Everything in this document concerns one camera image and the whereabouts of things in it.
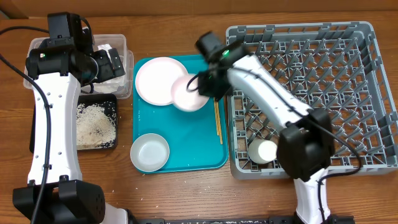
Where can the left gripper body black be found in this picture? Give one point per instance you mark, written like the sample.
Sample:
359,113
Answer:
106,70

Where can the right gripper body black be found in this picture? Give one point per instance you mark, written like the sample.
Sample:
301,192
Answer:
212,87

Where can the white napkin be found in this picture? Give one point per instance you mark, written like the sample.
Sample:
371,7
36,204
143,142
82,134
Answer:
117,86

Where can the pink bowl with rice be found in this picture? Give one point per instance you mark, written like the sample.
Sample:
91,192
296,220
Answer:
185,100

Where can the white paper cup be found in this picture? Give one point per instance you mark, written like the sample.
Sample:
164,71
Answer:
262,151

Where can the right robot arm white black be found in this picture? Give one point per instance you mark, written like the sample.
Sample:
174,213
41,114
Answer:
305,145

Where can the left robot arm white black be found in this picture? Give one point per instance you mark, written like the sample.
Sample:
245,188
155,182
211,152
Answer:
55,191

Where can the clear plastic waste bin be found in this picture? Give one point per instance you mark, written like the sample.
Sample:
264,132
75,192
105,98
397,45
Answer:
63,64

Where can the black waste tray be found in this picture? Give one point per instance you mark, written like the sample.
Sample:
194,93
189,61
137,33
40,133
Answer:
109,100

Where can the grey dishwasher rack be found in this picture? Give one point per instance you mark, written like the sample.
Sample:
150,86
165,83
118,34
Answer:
337,66

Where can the left wooden chopstick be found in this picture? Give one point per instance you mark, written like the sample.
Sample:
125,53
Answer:
216,116

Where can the wooden chopstick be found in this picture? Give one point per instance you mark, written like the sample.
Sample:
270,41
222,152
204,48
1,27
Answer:
216,116
219,123

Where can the right wooden chopstick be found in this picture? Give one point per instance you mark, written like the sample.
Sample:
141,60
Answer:
219,123

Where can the large white plate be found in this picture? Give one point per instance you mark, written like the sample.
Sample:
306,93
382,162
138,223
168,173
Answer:
155,78

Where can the pile of rice grains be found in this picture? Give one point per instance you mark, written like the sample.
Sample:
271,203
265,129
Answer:
95,127

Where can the teal serving tray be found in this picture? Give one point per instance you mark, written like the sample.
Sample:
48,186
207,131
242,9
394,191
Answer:
191,136

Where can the grey shallow bowl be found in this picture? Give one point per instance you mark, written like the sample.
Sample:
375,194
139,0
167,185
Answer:
149,152

